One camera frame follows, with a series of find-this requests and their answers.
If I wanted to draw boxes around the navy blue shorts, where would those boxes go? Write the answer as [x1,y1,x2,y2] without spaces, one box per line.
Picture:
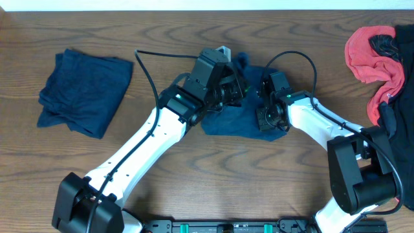
[201,52,287,142]

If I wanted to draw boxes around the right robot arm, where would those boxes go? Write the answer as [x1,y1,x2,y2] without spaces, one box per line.
[256,72,401,232]

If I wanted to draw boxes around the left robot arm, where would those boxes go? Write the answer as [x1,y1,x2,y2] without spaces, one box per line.
[52,46,248,233]

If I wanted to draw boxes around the red cloth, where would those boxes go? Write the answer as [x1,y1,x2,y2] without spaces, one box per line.
[344,26,405,126]

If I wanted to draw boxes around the black garment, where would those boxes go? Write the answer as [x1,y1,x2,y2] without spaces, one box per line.
[369,25,413,210]

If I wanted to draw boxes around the folded navy blue garment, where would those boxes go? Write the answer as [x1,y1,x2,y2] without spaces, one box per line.
[37,49,134,139]

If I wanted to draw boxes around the right black cable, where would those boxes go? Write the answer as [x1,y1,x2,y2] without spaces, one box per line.
[260,50,405,217]

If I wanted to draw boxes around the black cable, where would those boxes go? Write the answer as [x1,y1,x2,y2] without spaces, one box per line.
[260,50,405,217]
[85,49,199,233]

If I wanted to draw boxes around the left black cable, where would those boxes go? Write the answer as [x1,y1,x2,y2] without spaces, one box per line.
[85,49,199,233]

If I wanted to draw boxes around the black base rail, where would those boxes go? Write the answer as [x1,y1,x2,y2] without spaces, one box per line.
[142,217,388,233]

